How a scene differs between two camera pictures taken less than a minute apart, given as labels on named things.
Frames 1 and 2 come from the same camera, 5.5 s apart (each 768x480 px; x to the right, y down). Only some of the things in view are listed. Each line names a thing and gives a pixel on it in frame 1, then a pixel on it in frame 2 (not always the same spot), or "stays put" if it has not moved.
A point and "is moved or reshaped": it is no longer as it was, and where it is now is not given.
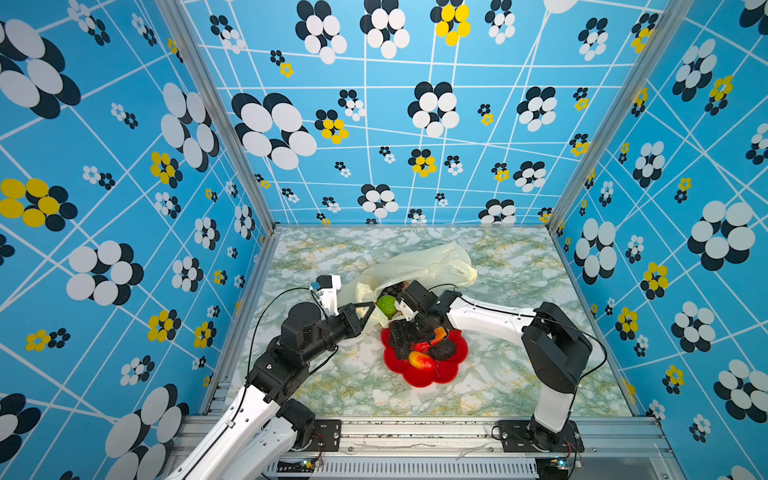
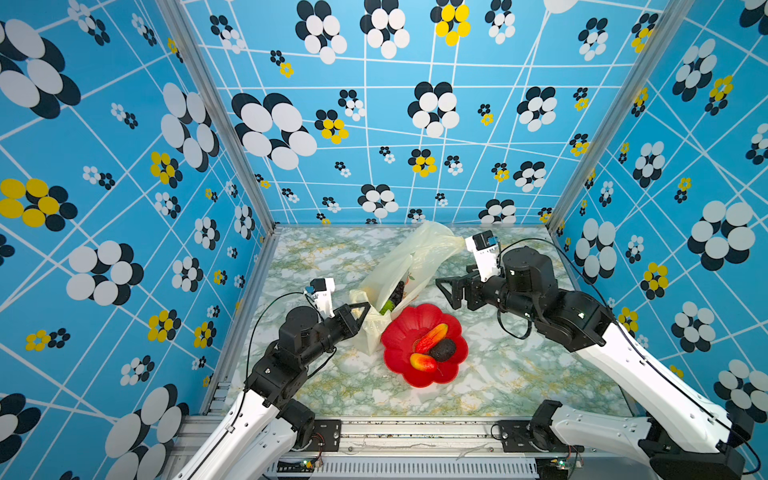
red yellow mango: (421, 361) stays put
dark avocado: (443, 350) stays put
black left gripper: (353, 324) stays put
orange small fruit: (439, 333) stays put
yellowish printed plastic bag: (445, 265) is moved or reshaped
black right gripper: (405, 338) to (475, 286)
